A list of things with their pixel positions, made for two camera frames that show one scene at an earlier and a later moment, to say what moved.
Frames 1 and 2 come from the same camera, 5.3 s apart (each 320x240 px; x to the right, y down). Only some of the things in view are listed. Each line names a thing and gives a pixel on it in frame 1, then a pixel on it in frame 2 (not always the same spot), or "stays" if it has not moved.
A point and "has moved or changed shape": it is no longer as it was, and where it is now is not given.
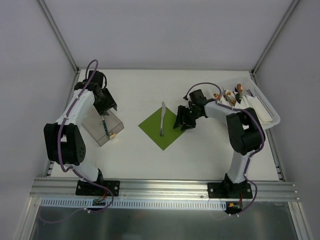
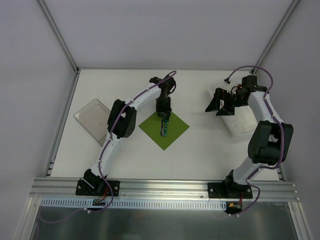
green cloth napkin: x=151 y=126 stays
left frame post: x=58 y=34 stays
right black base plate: x=227 y=189 stays
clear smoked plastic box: x=113 y=124 has moved or changed shape
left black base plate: x=85 y=188 stays
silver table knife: x=163 y=115 stays
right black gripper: x=186 y=117 -> x=226 y=100
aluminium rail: x=64 y=189 stays
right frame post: x=290 y=10 stays
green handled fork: x=105 y=126 -> x=165 y=129
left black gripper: x=107 y=102 -> x=163 y=111
